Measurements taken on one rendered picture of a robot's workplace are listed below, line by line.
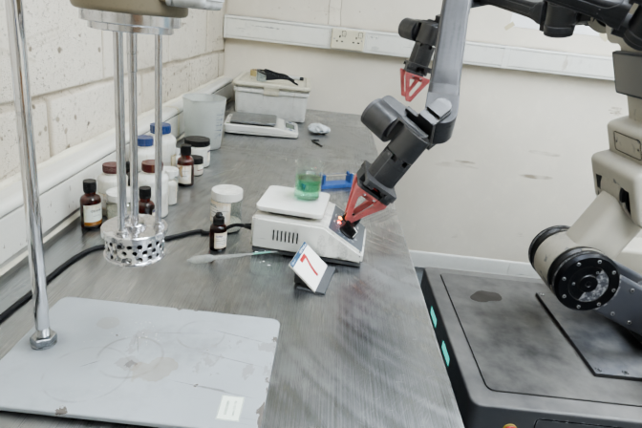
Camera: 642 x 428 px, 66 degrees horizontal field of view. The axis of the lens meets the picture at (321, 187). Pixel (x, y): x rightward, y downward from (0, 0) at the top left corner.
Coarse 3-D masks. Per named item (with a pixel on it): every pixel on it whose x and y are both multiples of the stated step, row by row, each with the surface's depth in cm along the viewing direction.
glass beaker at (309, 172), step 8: (296, 160) 90; (304, 160) 91; (312, 160) 92; (320, 160) 91; (296, 168) 89; (304, 168) 87; (312, 168) 87; (320, 168) 88; (296, 176) 89; (304, 176) 88; (312, 176) 87; (320, 176) 89; (296, 184) 89; (304, 184) 88; (312, 184) 88; (320, 184) 90; (296, 192) 89; (304, 192) 89; (312, 192) 89; (320, 192) 91; (296, 200) 90; (304, 200) 89; (312, 200) 89
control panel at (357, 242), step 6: (336, 210) 94; (342, 210) 96; (336, 216) 92; (336, 222) 90; (342, 222) 91; (330, 228) 85; (336, 228) 87; (360, 228) 94; (342, 234) 87; (360, 234) 92; (348, 240) 86; (354, 240) 88; (360, 240) 90; (354, 246) 86; (360, 246) 87
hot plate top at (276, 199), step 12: (276, 192) 93; (288, 192) 94; (264, 204) 86; (276, 204) 87; (288, 204) 87; (300, 204) 88; (312, 204) 89; (324, 204) 89; (300, 216) 85; (312, 216) 85
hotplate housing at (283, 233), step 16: (256, 224) 86; (272, 224) 86; (288, 224) 85; (304, 224) 85; (320, 224) 85; (256, 240) 87; (272, 240) 87; (288, 240) 86; (304, 240) 86; (320, 240) 85; (336, 240) 85; (320, 256) 87; (336, 256) 86; (352, 256) 86
